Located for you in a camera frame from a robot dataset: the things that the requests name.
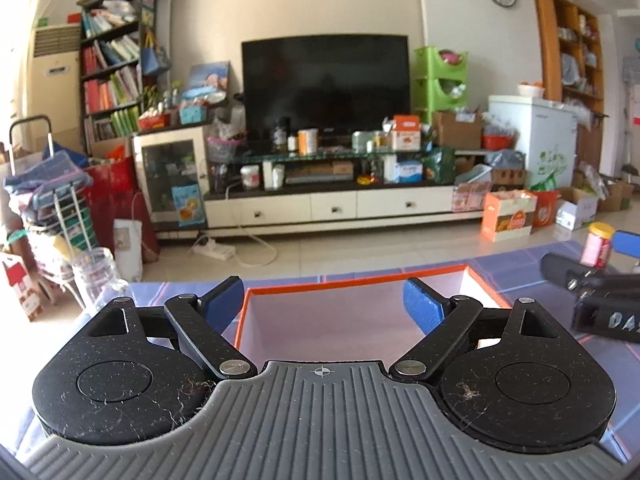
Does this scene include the white glass-door cabinet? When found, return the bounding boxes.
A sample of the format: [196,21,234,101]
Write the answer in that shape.
[132,125,209,231]

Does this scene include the white paper bag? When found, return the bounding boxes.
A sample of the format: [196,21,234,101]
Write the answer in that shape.
[113,219,143,283]

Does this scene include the trolley cart with cloths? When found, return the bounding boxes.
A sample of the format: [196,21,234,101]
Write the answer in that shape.
[3,131,99,307]

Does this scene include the white chest freezer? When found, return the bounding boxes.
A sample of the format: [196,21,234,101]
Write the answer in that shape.
[488,96,578,188]

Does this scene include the red yellow-lid canister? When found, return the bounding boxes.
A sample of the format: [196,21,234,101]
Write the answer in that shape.
[580,222,615,269]

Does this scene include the orange white carton box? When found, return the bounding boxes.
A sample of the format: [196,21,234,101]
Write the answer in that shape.
[480,190,537,243]

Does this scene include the brown cardboard box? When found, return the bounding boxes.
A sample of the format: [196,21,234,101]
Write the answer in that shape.
[432,110,483,150]

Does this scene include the white power strip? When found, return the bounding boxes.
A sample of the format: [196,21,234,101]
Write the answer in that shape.
[192,240,236,261]

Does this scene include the dark tall bookshelf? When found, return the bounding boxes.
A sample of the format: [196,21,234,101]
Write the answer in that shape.
[78,0,160,156]

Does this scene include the blue plaid tablecloth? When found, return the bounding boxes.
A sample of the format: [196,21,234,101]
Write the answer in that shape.
[2,244,639,479]

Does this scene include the orange cardboard box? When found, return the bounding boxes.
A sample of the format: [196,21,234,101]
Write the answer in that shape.
[229,263,508,367]

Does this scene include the black flat television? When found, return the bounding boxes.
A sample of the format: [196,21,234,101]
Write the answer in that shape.
[242,34,410,134]

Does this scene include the green stacked storage bins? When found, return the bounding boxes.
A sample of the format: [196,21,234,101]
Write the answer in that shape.
[413,46,469,124]

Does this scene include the white floor air conditioner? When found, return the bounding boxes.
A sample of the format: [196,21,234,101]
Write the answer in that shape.
[26,24,84,152]

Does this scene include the red shopping bag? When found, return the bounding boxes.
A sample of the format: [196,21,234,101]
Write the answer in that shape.
[86,156,160,263]

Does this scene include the wooden display shelf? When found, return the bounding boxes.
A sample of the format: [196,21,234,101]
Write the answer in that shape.
[534,0,606,114]

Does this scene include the clear glass jar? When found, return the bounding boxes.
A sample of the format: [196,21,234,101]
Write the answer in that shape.
[70,247,130,314]

